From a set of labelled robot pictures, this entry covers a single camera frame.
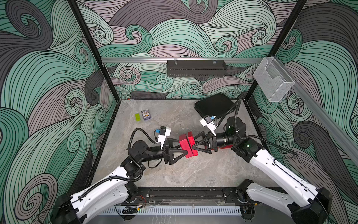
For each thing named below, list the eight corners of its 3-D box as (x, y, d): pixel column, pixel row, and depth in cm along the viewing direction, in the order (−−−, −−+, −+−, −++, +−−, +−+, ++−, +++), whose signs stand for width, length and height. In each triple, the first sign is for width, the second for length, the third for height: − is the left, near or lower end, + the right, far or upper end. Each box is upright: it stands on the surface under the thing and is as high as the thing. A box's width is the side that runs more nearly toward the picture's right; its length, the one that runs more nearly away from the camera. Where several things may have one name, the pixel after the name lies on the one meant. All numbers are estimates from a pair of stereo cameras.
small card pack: (143, 120, 109) (143, 118, 107) (141, 113, 114) (141, 111, 112) (151, 118, 110) (150, 116, 109) (148, 111, 115) (148, 109, 114)
